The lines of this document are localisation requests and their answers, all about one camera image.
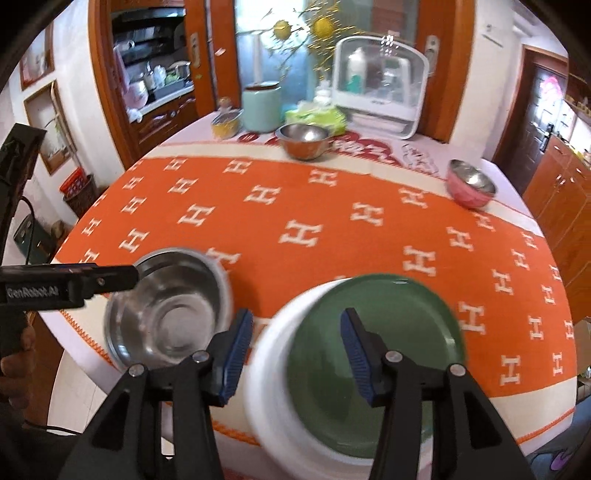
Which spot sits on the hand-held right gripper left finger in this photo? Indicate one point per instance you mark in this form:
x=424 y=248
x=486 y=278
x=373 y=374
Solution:
x=235 y=357

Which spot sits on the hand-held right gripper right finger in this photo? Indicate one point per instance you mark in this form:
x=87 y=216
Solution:
x=358 y=357

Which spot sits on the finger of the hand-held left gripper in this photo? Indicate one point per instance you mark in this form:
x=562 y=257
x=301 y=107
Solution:
x=115 y=279

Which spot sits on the white-sided steel bowl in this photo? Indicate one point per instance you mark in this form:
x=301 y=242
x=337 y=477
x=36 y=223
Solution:
x=161 y=318

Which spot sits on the green plate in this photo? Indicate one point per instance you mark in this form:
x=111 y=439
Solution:
x=415 y=332

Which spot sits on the pink-sided steel bowl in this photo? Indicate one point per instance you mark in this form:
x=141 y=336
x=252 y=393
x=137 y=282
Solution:
x=461 y=196

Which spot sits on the person's left forearm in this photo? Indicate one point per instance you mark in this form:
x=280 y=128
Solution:
x=27 y=452

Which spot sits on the person's left hand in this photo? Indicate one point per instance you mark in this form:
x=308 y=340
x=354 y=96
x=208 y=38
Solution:
x=16 y=374

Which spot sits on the dark green air fryer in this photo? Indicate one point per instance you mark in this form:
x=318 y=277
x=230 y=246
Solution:
x=34 y=242

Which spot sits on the red basket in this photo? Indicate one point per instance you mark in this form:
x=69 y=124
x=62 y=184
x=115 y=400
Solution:
x=76 y=182

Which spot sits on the orange patterned table cloth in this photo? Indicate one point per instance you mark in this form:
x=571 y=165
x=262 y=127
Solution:
x=323 y=194

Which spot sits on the yellow tin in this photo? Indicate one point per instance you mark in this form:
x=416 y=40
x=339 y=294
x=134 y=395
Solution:
x=226 y=127

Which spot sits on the glass jar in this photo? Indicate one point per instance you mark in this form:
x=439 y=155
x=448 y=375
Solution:
x=225 y=104

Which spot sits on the mint green canister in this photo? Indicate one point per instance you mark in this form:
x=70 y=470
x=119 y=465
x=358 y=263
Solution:
x=261 y=110

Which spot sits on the green tissue packet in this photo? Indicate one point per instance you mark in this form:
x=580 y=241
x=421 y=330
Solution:
x=318 y=119

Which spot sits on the white dish cabinet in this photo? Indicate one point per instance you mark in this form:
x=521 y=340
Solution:
x=378 y=105

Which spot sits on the wooden side cabinet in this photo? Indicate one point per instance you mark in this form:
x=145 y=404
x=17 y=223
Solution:
x=558 y=194

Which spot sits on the white tube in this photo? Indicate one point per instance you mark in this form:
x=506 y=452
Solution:
x=256 y=60

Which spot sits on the wooden sliding door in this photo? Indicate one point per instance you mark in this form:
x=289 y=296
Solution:
x=455 y=92

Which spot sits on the tall white bottle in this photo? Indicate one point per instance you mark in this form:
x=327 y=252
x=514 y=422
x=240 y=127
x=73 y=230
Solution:
x=400 y=76

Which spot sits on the white and teal bottle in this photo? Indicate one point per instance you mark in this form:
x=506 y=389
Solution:
x=355 y=69

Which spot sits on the dark entrance door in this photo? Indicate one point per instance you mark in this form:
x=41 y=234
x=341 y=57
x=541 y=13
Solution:
x=535 y=124

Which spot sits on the branch with yellow fruits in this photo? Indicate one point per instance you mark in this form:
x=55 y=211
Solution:
x=322 y=26

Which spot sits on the large wall niche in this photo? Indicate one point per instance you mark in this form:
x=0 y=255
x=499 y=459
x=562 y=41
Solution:
x=51 y=124

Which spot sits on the small wall niche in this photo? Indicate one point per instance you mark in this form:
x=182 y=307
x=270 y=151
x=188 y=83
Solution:
x=37 y=55

